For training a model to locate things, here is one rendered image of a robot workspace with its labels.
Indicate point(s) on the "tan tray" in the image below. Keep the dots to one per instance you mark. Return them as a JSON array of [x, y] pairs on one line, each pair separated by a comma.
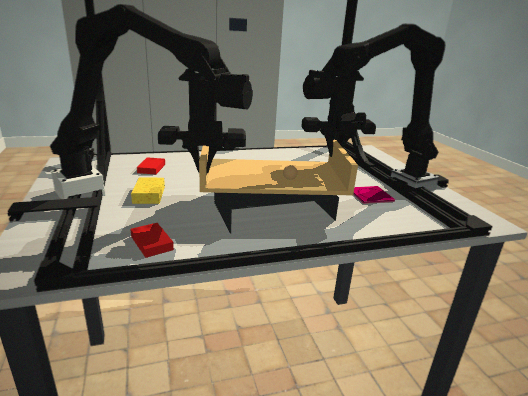
[[335, 177]]

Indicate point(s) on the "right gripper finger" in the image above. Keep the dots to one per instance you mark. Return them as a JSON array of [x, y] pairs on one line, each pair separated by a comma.
[[194, 151], [211, 154]]

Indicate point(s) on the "yellow sponge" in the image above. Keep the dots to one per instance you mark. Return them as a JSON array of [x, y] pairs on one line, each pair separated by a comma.
[[148, 191]]

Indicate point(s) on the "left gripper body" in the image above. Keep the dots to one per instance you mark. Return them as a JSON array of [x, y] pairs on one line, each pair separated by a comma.
[[311, 124]]

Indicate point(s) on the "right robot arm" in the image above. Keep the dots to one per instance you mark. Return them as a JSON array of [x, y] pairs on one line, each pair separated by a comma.
[[96, 38]]

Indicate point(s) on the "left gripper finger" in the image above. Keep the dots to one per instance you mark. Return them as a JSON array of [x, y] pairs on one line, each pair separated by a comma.
[[343, 138], [329, 141]]

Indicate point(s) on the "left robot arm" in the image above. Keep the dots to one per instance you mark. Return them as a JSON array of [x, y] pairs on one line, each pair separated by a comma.
[[426, 55]]

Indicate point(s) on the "brown ball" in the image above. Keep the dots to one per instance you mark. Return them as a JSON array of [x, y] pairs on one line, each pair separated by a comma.
[[290, 172]]

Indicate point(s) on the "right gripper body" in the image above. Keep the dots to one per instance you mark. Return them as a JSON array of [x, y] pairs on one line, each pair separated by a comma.
[[166, 136]]

